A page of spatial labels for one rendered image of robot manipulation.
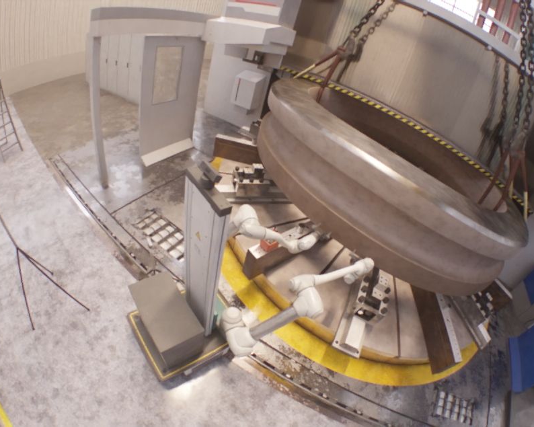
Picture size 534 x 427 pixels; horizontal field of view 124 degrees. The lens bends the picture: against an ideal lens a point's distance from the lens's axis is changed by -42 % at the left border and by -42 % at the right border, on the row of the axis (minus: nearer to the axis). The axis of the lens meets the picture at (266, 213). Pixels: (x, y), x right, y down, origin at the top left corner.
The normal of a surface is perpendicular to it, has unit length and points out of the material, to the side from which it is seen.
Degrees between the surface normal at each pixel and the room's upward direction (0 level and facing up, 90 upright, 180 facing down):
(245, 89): 90
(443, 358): 90
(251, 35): 90
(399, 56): 90
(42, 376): 0
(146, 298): 0
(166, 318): 0
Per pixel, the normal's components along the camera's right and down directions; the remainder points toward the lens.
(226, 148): -0.09, 0.63
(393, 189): -0.58, 0.42
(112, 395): 0.24, -0.74
